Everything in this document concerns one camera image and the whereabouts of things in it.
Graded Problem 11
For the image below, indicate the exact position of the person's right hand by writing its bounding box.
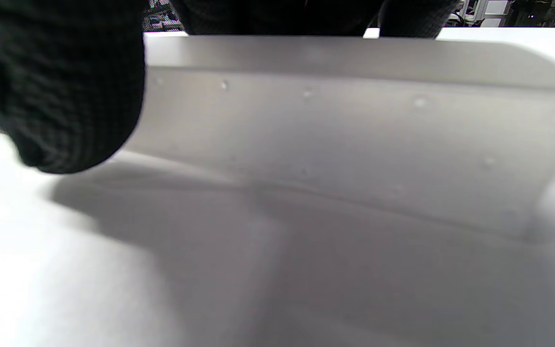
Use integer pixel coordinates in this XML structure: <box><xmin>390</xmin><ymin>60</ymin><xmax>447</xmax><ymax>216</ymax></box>
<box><xmin>0</xmin><ymin>0</ymin><xmax>459</xmax><ymax>174</ymax></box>

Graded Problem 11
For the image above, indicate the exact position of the kraft and frosted pencil case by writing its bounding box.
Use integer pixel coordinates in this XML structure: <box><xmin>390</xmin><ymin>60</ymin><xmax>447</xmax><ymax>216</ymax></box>
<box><xmin>0</xmin><ymin>27</ymin><xmax>555</xmax><ymax>241</ymax></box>

